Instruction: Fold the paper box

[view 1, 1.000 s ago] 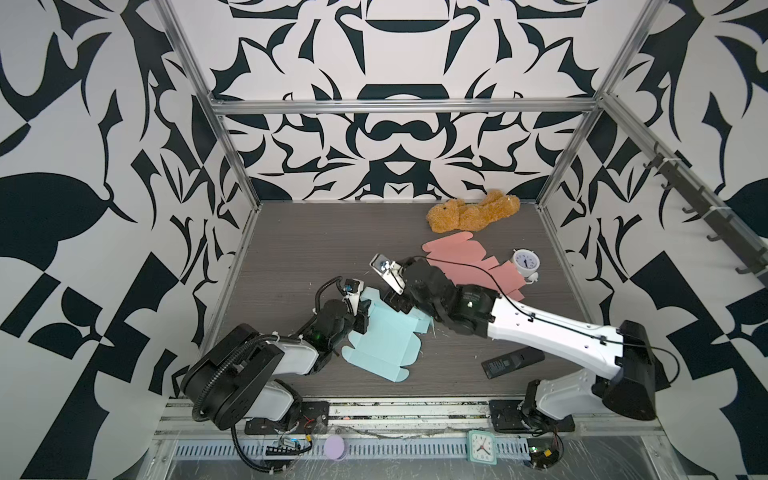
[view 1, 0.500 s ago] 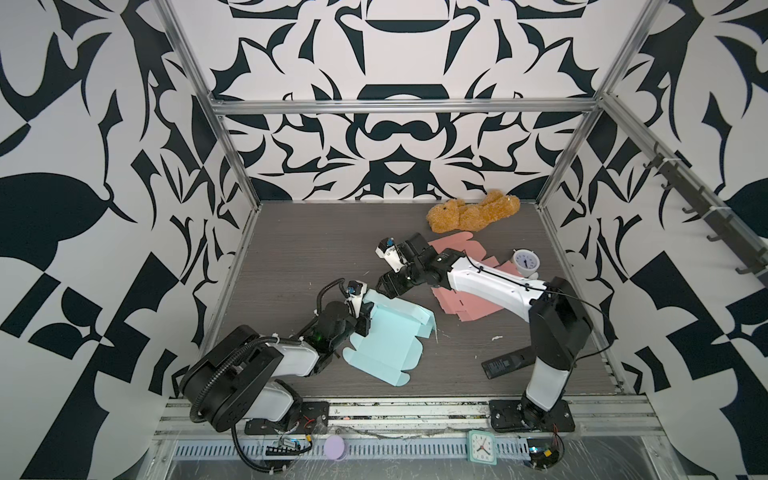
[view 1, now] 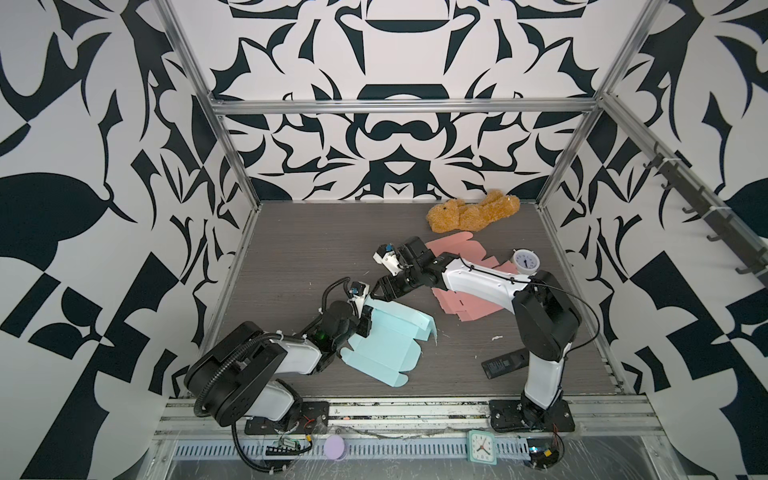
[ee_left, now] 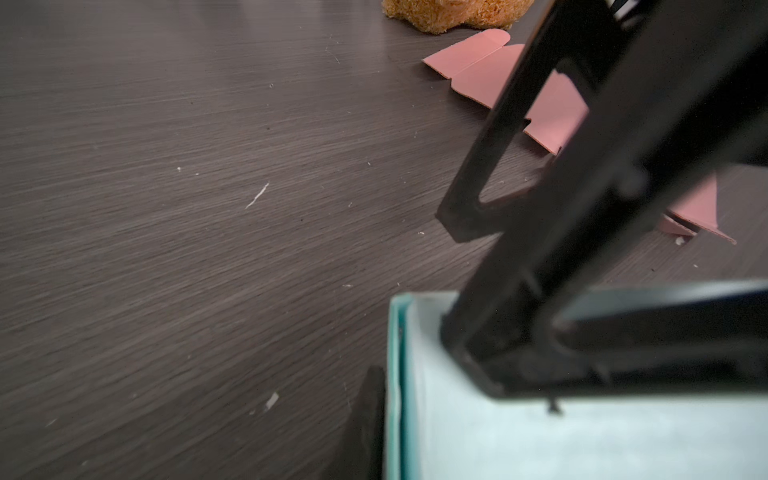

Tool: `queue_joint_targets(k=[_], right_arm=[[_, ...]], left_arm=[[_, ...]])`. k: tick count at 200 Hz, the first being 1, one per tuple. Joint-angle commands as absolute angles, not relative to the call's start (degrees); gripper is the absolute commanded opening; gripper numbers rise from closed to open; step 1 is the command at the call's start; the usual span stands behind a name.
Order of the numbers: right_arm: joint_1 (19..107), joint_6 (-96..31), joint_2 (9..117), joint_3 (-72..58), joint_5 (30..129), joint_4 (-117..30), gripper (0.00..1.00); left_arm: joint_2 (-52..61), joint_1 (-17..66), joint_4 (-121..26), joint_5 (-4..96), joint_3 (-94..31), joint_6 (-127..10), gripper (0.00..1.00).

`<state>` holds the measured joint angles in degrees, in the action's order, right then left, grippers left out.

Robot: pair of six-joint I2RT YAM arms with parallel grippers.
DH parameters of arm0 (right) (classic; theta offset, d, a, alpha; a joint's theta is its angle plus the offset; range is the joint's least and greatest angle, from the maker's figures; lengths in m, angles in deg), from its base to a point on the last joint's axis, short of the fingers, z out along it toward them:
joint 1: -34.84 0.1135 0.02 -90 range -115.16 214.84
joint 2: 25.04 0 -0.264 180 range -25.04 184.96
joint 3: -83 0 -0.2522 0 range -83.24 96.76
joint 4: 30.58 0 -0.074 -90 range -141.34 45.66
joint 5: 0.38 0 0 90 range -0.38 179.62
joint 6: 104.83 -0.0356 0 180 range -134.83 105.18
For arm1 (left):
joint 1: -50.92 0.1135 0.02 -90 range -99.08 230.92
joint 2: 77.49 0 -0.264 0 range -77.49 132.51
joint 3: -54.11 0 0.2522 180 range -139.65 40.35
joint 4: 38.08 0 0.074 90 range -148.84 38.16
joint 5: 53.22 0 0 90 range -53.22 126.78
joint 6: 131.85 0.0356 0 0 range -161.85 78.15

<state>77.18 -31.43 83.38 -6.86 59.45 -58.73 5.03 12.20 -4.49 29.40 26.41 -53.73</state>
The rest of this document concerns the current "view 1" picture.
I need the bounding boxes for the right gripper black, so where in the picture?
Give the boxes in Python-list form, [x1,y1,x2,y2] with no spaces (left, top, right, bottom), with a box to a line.
[367,268,423,304]

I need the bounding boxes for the light blue paper box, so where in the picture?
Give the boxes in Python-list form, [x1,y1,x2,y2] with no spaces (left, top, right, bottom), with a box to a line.
[340,299,437,388]

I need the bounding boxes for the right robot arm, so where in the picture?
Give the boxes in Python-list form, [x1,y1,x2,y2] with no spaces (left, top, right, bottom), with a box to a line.
[371,237,583,432]

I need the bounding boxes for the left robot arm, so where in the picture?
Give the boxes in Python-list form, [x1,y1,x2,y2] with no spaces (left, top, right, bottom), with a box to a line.
[184,277,372,475]

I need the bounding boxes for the pink flat paper box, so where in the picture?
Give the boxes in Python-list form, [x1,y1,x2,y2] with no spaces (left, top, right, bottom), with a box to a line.
[426,232,528,322]

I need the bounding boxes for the brown teddy bear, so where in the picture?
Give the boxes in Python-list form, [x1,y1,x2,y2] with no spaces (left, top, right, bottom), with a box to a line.
[426,190,521,233]

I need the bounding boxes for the purple round disc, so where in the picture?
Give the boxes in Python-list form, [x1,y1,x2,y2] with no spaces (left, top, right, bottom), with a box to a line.
[323,435,347,461]

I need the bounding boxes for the left circuit board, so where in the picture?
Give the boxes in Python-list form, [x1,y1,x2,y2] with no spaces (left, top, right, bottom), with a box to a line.
[264,436,313,456]

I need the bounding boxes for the circuit board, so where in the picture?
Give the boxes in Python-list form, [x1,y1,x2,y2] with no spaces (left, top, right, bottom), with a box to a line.
[524,437,565,471]
[264,436,313,456]

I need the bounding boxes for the black remote control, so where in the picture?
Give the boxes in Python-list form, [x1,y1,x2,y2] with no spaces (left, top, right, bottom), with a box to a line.
[481,348,530,380]

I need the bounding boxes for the white alarm clock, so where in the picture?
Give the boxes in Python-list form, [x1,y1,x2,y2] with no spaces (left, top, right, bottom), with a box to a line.
[511,249,541,276]

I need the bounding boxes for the teal square clock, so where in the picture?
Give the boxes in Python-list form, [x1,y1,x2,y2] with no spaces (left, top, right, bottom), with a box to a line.
[466,430,497,466]

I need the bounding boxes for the right circuit board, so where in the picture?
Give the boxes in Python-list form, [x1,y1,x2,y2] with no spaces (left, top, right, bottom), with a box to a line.
[524,437,565,471]

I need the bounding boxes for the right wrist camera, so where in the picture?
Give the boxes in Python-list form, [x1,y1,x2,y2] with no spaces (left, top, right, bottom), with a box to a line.
[373,244,402,276]

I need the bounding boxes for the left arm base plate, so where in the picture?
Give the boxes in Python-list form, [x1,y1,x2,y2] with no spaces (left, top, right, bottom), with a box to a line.
[244,401,330,436]

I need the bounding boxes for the white slotted cable duct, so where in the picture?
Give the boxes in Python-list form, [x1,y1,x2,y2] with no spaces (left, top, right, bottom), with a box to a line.
[173,437,530,461]

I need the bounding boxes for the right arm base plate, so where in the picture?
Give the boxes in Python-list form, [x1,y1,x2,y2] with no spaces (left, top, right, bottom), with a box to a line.
[489,397,576,433]

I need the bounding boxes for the wall hook rail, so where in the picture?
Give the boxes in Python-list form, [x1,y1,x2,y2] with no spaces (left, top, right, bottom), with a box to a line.
[644,141,767,287]

